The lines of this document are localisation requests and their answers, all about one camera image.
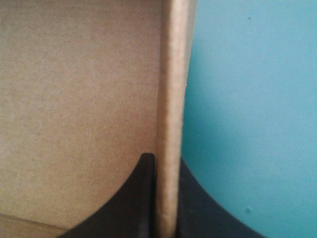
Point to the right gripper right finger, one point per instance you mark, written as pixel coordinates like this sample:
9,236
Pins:
200,218

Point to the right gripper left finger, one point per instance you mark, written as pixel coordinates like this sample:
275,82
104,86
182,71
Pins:
131,213

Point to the brown cardboard box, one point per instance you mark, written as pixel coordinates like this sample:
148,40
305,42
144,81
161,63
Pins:
74,99

